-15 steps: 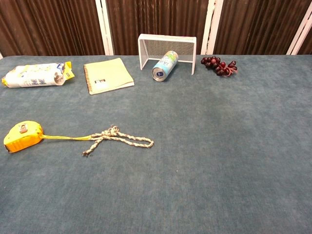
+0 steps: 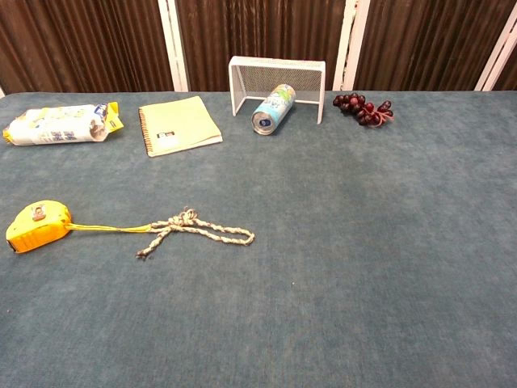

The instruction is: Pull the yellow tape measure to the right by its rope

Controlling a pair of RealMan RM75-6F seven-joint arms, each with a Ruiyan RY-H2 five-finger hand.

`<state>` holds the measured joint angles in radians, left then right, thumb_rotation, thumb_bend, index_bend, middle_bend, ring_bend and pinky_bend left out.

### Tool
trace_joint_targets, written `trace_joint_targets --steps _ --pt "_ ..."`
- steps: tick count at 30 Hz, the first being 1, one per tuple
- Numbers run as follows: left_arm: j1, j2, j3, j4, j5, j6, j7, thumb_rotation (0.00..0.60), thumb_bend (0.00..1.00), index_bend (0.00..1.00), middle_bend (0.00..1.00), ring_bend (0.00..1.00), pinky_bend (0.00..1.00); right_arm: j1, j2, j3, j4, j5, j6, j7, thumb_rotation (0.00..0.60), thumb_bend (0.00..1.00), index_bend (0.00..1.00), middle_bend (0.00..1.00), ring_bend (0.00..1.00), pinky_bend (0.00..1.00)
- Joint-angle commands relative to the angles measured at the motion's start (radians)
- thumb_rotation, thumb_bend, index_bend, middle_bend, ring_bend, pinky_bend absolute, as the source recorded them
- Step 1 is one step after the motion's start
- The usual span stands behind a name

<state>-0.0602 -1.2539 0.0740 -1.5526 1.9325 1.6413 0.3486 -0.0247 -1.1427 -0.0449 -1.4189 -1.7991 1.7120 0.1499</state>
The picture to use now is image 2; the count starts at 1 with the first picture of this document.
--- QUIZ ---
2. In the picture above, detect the white mesh desk shelf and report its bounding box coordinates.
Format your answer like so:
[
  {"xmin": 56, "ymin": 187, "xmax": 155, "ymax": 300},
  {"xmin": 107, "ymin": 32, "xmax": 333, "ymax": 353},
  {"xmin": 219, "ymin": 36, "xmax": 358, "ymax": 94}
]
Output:
[{"xmin": 228, "ymin": 55, "xmax": 327, "ymax": 125}]

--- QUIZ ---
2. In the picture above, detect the blue felt table cover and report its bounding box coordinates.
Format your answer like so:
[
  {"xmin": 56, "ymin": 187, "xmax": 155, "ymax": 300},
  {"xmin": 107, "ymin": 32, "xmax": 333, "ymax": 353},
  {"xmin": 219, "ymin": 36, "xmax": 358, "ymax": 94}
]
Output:
[{"xmin": 0, "ymin": 89, "xmax": 517, "ymax": 388}]

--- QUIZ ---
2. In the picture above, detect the light blue drink can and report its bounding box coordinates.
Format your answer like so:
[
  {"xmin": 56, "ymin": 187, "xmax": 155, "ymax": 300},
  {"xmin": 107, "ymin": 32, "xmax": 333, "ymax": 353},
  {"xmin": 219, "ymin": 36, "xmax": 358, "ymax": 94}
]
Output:
[{"xmin": 250, "ymin": 83, "xmax": 297, "ymax": 135}]

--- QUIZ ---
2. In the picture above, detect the white yellow snack package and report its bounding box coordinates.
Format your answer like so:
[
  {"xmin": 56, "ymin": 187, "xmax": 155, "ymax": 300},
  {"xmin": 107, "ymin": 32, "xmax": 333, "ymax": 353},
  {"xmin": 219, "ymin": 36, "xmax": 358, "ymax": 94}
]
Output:
[{"xmin": 2, "ymin": 101, "xmax": 125, "ymax": 146}]

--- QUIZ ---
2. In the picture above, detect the dark red grape bunch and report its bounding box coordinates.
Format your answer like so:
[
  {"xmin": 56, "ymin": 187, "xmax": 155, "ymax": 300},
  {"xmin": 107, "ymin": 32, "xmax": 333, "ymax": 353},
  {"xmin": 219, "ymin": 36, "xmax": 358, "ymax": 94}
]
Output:
[{"xmin": 332, "ymin": 92, "xmax": 395, "ymax": 129}]

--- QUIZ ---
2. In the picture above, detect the braided beige rope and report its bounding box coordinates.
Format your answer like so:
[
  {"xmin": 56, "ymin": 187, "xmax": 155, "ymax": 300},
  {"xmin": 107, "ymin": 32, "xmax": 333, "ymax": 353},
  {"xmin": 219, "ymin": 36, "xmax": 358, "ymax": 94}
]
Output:
[{"xmin": 135, "ymin": 207, "xmax": 256, "ymax": 260}]

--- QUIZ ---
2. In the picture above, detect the brown pleated partition panel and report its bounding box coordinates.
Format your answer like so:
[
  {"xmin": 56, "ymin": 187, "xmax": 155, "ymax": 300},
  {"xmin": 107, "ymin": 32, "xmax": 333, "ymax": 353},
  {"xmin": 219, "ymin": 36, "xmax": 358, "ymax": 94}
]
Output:
[
  {"xmin": 353, "ymin": 0, "xmax": 513, "ymax": 92},
  {"xmin": 175, "ymin": 0, "xmax": 347, "ymax": 92},
  {"xmin": 0, "ymin": 0, "xmax": 174, "ymax": 95},
  {"xmin": 493, "ymin": 40, "xmax": 517, "ymax": 91}
]

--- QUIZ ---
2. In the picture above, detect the yellow tape measure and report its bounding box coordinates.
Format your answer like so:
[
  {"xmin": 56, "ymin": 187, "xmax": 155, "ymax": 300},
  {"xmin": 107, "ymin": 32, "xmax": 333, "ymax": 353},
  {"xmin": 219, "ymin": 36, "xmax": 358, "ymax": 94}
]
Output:
[{"xmin": 5, "ymin": 200, "xmax": 153, "ymax": 255}]

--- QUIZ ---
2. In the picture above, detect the yellow spiral notebook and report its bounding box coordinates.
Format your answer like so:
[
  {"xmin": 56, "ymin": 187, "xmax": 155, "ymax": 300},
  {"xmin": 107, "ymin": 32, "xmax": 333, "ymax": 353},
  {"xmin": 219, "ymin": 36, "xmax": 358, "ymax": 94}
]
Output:
[{"xmin": 137, "ymin": 95, "xmax": 224, "ymax": 158}]

